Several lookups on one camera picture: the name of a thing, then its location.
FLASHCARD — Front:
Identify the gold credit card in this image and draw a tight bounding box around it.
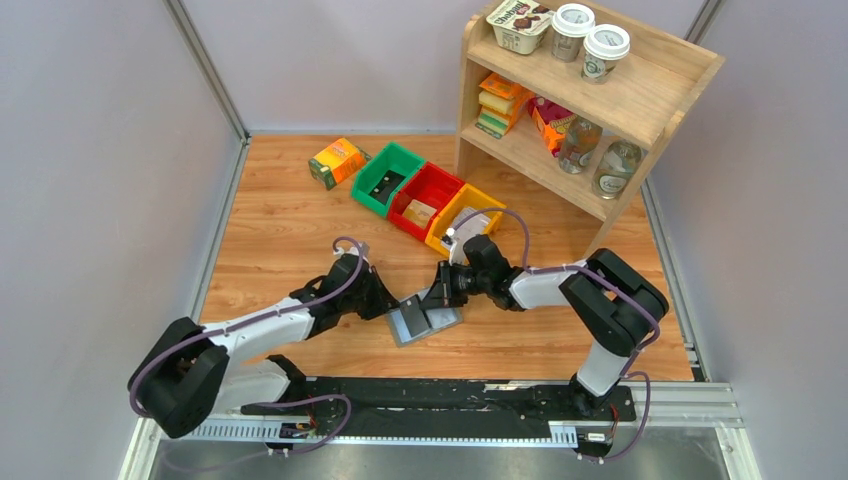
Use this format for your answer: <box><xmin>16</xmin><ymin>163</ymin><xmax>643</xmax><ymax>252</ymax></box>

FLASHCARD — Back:
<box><xmin>402</xmin><ymin>199</ymin><xmax>437</xmax><ymax>229</ymax></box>

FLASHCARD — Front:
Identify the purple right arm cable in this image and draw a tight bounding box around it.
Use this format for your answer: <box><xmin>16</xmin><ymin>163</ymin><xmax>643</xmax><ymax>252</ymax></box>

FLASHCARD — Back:
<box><xmin>447</xmin><ymin>207</ymin><xmax>664</xmax><ymax>463</ymax></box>

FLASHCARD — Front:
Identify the stacked sponge pack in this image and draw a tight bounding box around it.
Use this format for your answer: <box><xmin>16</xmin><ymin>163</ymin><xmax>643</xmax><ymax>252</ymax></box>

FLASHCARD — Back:
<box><xmin>475</xmin><ymin>72</ymin><xmax>533</xmax><ymax>139</ymax></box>

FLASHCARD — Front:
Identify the wooden shelf unit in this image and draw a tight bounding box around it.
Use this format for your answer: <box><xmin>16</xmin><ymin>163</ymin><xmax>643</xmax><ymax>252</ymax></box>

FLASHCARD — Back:
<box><xmin>454</xmin><ymin>0</ymin><xmax>727</xmax><ymax>256</ymax></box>

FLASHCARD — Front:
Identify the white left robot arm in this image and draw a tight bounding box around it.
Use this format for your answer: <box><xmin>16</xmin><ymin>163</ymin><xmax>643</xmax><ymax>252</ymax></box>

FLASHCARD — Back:
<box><xmin>128</xmin><ymin>248</ymin><xmax>399</xmax><ymax>438</ymax></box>

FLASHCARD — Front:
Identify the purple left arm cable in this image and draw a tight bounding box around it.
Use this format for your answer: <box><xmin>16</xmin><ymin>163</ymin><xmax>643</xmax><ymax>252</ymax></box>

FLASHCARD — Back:
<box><xmin>127</xmin><ymin>237</ymin><xmax>367</xmax><ymax>458</ymax></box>

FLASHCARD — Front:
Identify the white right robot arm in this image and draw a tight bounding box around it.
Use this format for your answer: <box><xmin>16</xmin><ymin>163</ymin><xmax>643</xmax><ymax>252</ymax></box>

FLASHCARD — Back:
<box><xmin>411</xmin><ymin>235</ymin><xmax>670</xmax><ymax>419</ymax></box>

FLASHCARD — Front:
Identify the aluminium rail frame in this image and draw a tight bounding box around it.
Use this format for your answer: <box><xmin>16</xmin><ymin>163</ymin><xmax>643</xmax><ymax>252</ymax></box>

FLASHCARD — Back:
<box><xmin>119</xmin><ymin>380</ymin><xmax>763</xmax><ymax>480</ymax></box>

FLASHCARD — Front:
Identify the clear glass bottle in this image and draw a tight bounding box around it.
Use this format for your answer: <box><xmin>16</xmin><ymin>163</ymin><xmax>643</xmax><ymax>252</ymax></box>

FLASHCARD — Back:
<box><xmin>558</xmin><ymin>116</ymin><xmax>603</xmax><ymax>174</ymax></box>
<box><xmin>592</xmin><ymin>139</ymin><xmax>643</xmax><ymax>199</ymax></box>

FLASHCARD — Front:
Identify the green plastic bin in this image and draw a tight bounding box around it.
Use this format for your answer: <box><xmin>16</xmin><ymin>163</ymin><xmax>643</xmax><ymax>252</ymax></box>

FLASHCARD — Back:
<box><xmin>351</xmin><ymin>142</ymin><xmax>425</xmax><ymax>218</ymax></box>

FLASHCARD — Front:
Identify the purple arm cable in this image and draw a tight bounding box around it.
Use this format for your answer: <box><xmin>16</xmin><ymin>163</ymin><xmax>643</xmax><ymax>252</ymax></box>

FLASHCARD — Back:
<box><xmin>447</xmin><ymin>207</ymin><xmax>664</xmax><ymax>463</ymax></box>
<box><xmin>127</xmin><ymin>237</ymin><xmax>367</xmax><ymax>458</ymax></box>

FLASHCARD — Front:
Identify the left clear glass bottle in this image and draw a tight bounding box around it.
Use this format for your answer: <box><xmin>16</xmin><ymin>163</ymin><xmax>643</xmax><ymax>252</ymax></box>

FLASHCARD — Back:
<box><xmin>558</xmin><ymin>116</ymin><xmax>603</xmax><ymax>174</ymax></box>

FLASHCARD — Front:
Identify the left white lidded cup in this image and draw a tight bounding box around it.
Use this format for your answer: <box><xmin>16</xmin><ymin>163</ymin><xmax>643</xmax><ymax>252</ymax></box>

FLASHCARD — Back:
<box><xmin>551</xmin><ymin>3</ymin><xmax>595</xmax><ymax>63</ymax></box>

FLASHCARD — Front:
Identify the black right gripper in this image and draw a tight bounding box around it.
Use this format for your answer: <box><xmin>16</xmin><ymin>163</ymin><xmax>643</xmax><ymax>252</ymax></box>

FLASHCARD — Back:
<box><xmin>419</xmin><ymin>260</ymin><xmax>490</xmax><ymax>310</ymax></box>

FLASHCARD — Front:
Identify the yellow plastic bin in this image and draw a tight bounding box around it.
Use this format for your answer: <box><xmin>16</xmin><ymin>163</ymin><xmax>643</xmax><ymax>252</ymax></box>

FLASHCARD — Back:
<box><xmin>425</xmin><ymin>184</ymin><xmax>506</xmax><ymax>258</ymax></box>

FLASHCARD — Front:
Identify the orange green sponge box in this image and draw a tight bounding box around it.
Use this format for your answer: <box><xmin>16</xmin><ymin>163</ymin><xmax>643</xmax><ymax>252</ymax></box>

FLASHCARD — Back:
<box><xmin>308</xmin><ymin>137</ymin><xmax>372</xmax><ymax>190</ymax></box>

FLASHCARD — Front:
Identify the white VIP card in bin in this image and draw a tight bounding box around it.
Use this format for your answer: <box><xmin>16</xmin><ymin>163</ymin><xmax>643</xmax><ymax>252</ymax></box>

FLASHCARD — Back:
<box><xmin>450</xmin><ymin>206</ymin><xmax>491</xmax><ymax>241</ymax></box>

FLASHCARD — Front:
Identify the right clear glass bottle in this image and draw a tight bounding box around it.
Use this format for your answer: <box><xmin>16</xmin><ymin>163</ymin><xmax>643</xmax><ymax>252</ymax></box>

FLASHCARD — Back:
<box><xmin>592</xmin><ymin>139</ymin><xmax>643</xmax><ymax>199</ymax></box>

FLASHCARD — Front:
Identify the red plastic bin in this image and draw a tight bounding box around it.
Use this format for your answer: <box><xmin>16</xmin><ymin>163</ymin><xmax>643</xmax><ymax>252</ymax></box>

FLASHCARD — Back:
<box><xmin>387</xmin><ymin>162</ymin><xmax>465</xmax><ymax>242</ymax></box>

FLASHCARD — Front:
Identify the black credit card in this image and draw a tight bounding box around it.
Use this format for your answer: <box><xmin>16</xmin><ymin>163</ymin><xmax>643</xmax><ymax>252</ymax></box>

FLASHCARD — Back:
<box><xmin>376</xmin><ymin>170</ymin><xmax>406</xmax><ymax>191</ymax></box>

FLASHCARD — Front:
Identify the right white lidded cup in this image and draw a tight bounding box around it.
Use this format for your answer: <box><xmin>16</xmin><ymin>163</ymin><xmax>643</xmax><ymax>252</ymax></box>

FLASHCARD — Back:
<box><xmin>581</xmin><ymin>24</ymin><xmax>631</xmax><ymax>84</ymax></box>

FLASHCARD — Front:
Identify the red orange snack bag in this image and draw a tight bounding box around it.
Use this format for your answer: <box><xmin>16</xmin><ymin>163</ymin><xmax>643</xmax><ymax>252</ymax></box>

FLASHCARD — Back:
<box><xmin>526</xmin><ymin>96</ymin><xmax>576</xmax><ymax>158</ymax></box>

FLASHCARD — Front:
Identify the white lidded cup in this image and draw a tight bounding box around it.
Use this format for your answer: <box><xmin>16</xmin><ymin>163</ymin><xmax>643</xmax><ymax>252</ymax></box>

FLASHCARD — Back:
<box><xmin>581</xmin><ymin>24</ymin><xmax>631</xmax><ymax>84</ymax></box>
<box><xmin>551</xmin><ymin>3</ymin><xmax>595</xmax><ymax>63</ymax></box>

